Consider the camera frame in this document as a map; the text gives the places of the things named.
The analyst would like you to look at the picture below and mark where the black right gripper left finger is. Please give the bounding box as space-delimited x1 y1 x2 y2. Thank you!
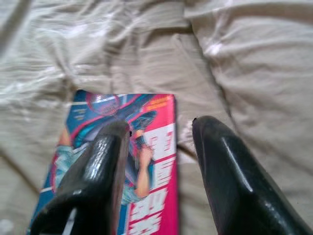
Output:
29 119 130 235

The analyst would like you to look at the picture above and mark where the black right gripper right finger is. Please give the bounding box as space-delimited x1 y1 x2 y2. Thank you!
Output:
191 115 313 235

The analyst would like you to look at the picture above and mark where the pink blue comic book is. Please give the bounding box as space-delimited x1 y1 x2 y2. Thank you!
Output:
25 89 180 235

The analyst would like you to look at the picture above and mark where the beige floral bed sheet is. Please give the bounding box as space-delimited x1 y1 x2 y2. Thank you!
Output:
0 0 313 235

